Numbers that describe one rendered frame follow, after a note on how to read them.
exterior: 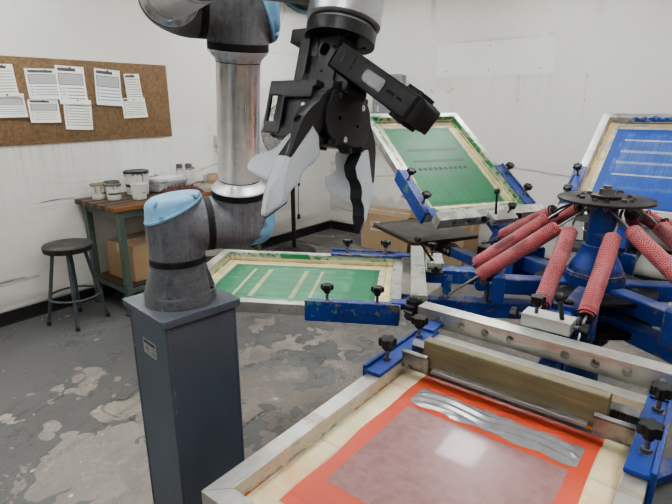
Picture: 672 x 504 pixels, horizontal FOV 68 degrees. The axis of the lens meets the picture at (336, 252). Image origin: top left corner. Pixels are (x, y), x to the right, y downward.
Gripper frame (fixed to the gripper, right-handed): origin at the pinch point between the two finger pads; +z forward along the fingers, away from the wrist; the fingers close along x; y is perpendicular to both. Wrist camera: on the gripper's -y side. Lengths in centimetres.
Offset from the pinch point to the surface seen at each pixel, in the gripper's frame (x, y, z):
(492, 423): -68, -1, 34
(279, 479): -31, 23, 46
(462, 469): -53, -2, 40
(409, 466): -47, 7, 41
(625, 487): -60, -27, 34
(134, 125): -199, 379, -53
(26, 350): -116, 324, 121
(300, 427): -39, 27, 40
